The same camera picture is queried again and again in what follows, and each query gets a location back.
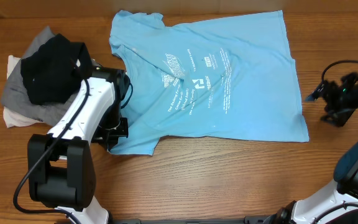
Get light blue printed t-shirt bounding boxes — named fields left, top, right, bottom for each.
left=109, top=11, right=309, bottom=155

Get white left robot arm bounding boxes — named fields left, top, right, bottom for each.
left=24, top=67, right=133, bottom=223

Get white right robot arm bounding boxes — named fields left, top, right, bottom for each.
left=264, top=72, right=358, bottom=223

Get black folded garment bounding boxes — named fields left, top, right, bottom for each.
left=21, top=34, right=93, bottom=105

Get white folded garment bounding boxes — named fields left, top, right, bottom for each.
left=3, top=55, right=40, bottom=128

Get grey folded garment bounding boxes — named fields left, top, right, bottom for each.
left=1, top=27, right=78, bottom=126

